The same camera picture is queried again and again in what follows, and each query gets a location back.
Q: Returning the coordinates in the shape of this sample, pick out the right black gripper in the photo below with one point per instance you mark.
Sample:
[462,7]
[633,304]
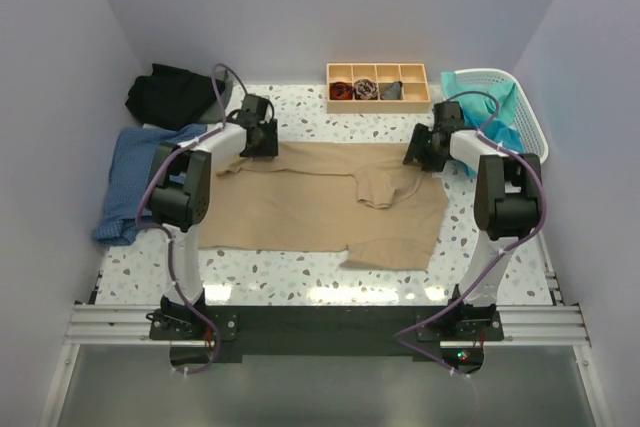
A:
[421,133]

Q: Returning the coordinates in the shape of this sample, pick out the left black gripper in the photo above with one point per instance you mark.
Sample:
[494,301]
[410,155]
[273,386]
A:
[269,150]

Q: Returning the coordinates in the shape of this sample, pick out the beige t shirt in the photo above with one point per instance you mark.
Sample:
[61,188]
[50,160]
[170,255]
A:
[328,197]

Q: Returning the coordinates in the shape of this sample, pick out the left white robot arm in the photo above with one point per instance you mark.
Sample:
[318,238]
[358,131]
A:
[178,193]

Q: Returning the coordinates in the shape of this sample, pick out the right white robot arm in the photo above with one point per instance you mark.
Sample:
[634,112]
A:
[509,202]

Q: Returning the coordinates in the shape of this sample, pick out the grey folded t shirt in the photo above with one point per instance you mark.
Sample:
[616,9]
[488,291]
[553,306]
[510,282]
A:
[212,114]

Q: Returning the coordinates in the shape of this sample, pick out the dark grey rolled sock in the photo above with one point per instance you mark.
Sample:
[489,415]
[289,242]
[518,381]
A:
[392,91]

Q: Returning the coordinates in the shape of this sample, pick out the blue t shirt in basket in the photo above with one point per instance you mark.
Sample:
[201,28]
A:
[498,132]

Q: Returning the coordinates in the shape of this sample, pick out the red black rolled sock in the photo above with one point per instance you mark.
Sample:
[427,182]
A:
[340,91]

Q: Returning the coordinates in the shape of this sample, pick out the black folded t shirt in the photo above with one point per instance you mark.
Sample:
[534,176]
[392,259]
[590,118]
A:
[170,98]

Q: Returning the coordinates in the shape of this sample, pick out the brown patterned rolled sock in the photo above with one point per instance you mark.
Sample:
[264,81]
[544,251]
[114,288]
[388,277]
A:
[365,89]

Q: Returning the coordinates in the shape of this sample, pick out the wooden compartment tray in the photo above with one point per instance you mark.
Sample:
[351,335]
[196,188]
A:
[416,95]

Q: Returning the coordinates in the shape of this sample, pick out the white plastic laundry basket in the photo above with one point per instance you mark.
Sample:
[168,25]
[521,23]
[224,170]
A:
[525,121]

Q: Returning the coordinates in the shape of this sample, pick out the blue folded t shirt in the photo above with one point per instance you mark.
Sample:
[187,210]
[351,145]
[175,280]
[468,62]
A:
[128,179]

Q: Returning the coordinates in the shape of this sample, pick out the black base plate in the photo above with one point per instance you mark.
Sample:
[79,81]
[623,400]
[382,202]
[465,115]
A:
[325,331]

